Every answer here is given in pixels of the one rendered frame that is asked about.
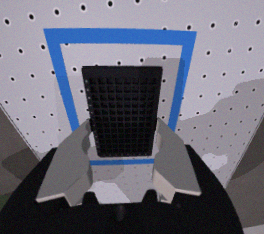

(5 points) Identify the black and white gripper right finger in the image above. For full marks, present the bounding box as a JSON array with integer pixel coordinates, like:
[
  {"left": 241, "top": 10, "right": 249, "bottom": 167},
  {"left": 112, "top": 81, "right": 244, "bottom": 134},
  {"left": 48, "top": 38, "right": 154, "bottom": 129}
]
[{"left": 152, "top": 117, "right": 244, "bottom": 234}]

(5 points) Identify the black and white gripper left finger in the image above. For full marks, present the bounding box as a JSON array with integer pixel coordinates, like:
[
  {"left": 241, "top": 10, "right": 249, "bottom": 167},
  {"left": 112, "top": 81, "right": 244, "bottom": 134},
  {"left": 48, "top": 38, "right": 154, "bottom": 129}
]
[{"left": 0, "top": 118, "right": 93, "bottom": 234}]

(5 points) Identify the blue tape rectangle outline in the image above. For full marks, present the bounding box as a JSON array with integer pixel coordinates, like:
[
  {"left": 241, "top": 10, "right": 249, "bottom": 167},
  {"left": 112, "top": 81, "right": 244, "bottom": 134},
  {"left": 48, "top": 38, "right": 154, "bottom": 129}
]
[{"left": 44, "top": 28, "right": 197, "bottom": 165}]

